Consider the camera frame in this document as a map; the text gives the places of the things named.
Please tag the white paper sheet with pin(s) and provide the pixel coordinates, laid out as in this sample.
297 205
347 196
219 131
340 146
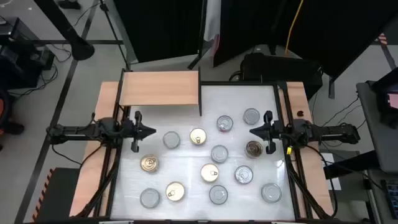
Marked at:
335 184

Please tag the black mat orange stripes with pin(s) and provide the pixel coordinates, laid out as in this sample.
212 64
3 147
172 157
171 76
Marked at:
59 196

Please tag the black stand with round base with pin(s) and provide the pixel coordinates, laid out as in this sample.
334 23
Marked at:
81 48

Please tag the gold lid blue can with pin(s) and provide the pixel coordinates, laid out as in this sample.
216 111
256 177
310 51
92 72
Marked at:
198 136
149 163
175 191
209 172

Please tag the laptop with pink screen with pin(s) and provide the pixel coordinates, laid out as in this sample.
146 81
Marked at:
392 101

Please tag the gray desk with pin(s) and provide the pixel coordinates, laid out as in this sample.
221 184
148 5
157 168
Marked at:
382 146

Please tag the bronze lid blue can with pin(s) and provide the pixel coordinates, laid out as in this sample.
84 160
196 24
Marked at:
254 149

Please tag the black table frame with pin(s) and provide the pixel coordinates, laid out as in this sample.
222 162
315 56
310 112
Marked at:
242 83

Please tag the black electronics stack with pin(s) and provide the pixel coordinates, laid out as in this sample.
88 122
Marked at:
18 62

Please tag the black equipment case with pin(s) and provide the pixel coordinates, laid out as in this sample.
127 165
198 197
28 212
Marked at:
280 74

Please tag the red label pull-tab can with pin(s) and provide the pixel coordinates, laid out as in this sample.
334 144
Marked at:
224 123
243 174

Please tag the green label silver can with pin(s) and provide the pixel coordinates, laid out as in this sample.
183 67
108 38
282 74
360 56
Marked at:
251 116
149 198
171 139
219 153
271 193

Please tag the teal skipjack tuna can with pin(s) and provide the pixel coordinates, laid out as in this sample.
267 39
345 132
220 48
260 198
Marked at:
218 194

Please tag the pink white curtain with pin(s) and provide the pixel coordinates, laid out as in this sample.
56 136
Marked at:
213 18

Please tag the gray metal post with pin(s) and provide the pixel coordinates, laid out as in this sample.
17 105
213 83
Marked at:
123 34

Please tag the black curtain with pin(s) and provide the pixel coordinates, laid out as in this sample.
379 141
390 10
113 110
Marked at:
342 31
161 28

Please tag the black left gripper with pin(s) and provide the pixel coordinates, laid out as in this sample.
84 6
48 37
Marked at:
135 130

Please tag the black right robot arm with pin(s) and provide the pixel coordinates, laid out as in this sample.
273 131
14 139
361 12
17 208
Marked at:
335 133

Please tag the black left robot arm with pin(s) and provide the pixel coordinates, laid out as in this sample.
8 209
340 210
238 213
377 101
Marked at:
77 130

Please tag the orange black vacuum cleaner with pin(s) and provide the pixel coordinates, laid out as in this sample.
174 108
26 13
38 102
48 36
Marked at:
4 109

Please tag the black keyboard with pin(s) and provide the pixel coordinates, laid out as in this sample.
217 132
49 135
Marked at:
392 196

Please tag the thin black tripod leg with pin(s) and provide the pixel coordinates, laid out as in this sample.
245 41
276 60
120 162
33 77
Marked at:
115 37
196 57

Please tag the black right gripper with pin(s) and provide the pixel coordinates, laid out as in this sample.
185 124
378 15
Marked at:
270 132

